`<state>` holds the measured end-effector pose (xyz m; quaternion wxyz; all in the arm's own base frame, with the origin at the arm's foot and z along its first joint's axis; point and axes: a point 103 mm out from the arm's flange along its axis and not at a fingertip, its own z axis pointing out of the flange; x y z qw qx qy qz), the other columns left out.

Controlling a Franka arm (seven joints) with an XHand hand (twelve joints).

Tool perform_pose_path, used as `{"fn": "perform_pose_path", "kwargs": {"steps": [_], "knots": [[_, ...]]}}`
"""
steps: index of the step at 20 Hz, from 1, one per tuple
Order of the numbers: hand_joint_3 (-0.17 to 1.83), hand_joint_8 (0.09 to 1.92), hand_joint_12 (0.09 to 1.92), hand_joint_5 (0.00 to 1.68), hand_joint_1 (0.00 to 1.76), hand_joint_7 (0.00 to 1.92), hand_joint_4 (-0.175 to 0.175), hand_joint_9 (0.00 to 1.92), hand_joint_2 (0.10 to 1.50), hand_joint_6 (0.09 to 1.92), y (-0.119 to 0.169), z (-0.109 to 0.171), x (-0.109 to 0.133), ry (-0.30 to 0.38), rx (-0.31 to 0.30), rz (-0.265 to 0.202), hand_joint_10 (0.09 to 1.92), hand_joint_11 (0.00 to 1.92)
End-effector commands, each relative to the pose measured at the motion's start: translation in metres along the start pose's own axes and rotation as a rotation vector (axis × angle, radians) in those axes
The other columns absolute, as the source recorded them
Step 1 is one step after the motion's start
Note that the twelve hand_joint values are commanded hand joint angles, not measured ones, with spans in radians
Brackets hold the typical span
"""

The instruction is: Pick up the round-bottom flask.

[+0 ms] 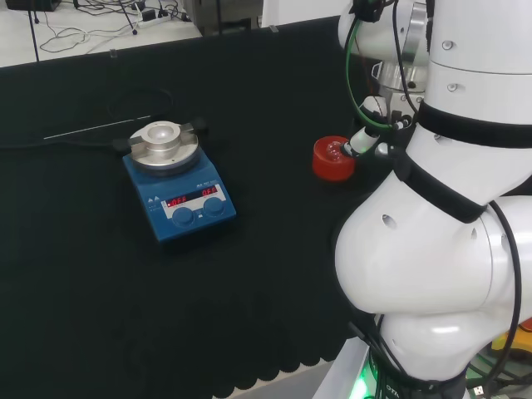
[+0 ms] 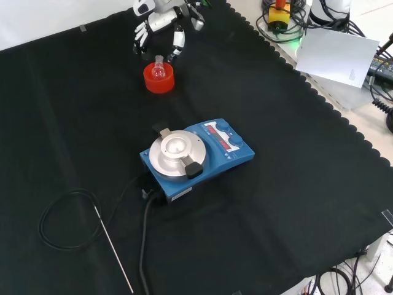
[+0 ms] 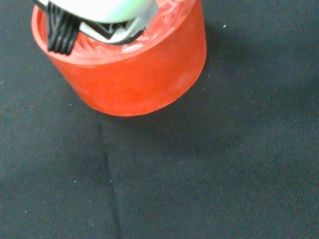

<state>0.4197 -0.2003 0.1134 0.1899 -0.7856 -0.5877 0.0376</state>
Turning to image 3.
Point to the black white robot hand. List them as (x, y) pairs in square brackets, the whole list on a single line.
[(104, 10)]

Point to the red ribbed flask stand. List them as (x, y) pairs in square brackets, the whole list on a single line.
[(137, 84)]

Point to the black bench cloth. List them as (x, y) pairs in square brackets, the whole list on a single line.
[(199, 161)]

